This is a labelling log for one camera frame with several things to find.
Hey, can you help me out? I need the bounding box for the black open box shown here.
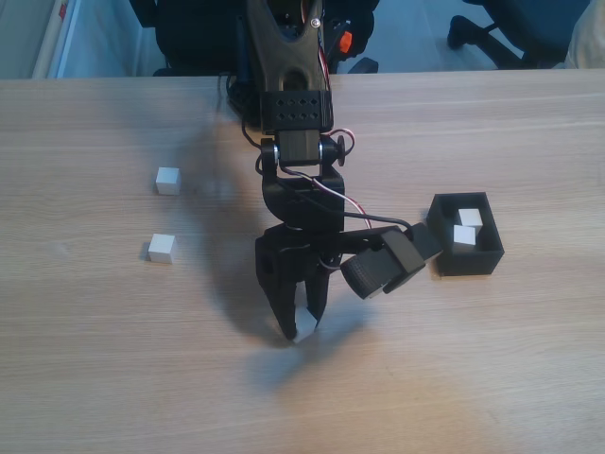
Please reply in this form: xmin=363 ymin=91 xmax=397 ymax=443
xmin=426 ymin=191 xmax=506 ymax=278

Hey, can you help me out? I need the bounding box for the black webcam on gripper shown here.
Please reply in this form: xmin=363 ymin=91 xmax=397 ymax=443
xmin=340 ymin=223 xmax=443 ymax=302

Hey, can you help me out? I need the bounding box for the black clamp with orange tip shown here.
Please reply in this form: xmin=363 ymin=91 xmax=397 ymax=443
xmin=330 ymin=21 xmax=354 ymax=61

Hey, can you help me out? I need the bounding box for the black office chair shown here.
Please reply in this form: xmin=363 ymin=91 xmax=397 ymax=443
xmin=130 ymin=0 xmax=379 ymax=77

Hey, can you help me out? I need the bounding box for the white leaning panel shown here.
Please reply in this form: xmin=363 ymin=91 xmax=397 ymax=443
xmin=30 ymin=0 xmax=143 ymax=79

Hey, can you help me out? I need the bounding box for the dark blue office chair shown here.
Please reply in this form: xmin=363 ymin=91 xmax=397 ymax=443
xmin=446 ymin=0 xmax=576 ymax=70

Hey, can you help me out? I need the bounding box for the person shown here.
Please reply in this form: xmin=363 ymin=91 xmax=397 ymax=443
xmin=565 ymin=4 xmax=605 ymax=70

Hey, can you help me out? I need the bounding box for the white and red servo cable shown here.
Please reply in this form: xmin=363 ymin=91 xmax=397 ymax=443
xmin=278 ymin=127 xmax=374 ymax=231

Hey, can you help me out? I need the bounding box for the black camera cable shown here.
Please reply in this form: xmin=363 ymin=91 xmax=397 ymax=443
xmin=339 ymin=213 xmax=417 ymax=237

